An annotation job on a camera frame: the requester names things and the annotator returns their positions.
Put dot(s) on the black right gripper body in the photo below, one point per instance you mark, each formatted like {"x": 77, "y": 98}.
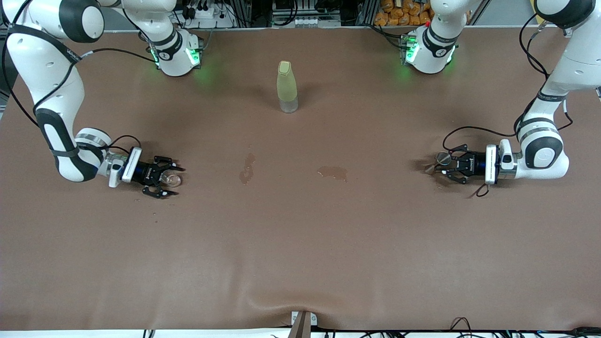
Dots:
{"x": 140, "y": 171}

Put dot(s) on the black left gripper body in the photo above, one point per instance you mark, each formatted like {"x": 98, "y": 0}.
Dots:
{"x": 475, "y": 164}

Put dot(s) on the small clear glass beaker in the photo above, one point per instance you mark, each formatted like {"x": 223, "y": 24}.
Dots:
{"x": 171, "y": 179}

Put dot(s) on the steel double jigger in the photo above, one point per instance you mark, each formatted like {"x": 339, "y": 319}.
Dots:
{"x": 441, "y": 158}

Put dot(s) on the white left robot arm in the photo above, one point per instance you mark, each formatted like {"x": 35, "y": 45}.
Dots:
{"x": 544, "y": 150}

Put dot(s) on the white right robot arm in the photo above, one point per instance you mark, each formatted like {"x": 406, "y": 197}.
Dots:
{"x": 51, "y": 75}

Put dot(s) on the long liquid puddle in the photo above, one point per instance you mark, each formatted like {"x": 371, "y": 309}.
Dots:
{"x": 246, "y": 173}

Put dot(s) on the wide liquid puddle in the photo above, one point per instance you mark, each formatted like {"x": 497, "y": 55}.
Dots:
{"x": 334, "y": 173}

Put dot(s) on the white power strip black plugs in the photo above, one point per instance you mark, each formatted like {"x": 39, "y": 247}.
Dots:
{"x": 213, "y": 21}

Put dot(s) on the orange bread pile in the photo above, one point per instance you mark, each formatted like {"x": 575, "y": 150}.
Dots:
{"x": 394, "y": 16}

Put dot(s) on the brown table mat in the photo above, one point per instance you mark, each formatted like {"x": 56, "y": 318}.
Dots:
{"x": 300, "y": 244}

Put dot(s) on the long white socket strip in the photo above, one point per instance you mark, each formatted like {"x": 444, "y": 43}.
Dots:
{"x": 305, "y": 21}

